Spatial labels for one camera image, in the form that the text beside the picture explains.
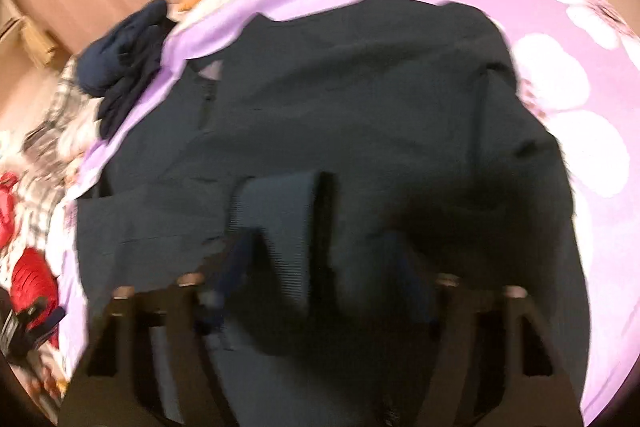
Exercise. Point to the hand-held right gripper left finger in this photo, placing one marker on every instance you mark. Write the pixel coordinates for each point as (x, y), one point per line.
(222, 287)

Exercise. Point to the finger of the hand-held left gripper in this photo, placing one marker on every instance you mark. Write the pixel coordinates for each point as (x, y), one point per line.
(50, 317)

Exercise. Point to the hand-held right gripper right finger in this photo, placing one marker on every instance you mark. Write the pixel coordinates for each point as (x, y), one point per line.
(407, 277)

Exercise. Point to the folded navy clothes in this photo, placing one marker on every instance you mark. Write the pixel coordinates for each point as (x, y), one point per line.
(120, 57)

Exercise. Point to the grey plaid pillow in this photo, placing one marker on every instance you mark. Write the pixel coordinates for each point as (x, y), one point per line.
(65, 97)

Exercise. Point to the red knit cloth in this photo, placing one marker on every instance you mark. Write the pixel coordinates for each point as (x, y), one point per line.
(32, 282)

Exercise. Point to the dark teal pants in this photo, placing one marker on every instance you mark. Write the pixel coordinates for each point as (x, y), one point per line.
(350, 107)

